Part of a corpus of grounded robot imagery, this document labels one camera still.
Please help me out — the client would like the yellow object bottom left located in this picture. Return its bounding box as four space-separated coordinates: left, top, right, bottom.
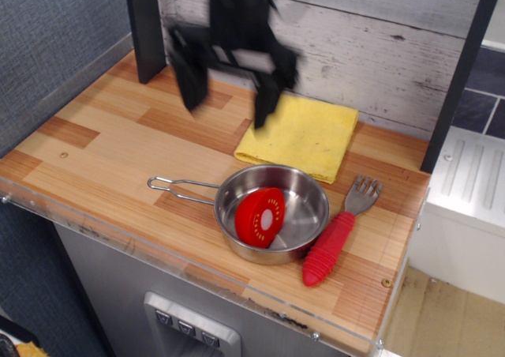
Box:
16 342 49 357

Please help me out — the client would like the dark grey post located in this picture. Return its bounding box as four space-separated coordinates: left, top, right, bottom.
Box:
126 0 166 84
420 0 498 174

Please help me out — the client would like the red-handled metal fork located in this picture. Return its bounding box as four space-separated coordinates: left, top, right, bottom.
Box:
302 175 383 287

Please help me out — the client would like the silver button panel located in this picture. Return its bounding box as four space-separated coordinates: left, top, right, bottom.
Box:
144 291 242 356

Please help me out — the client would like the yellow folded cloth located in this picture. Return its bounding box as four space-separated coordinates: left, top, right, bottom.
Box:
234 95 359 184

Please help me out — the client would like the dark grey right post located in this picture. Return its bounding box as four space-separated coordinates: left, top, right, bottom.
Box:
420 0 498 174

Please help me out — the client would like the grey toy cabinet front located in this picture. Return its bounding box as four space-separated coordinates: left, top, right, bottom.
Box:
56 225 343 356

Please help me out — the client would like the white toy sink unit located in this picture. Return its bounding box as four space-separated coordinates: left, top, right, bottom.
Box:
409 127 504 303

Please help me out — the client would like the stainless steel pot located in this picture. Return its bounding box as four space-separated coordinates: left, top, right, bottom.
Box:
148 163 331 266

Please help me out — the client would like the red toy tomato half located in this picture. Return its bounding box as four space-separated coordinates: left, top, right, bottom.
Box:
234 187 286 249

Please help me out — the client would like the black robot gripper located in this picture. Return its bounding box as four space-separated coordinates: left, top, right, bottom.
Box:
169 0 297 129

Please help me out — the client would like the dark grey left post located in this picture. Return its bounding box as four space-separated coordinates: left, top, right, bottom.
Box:
126 0 166 84

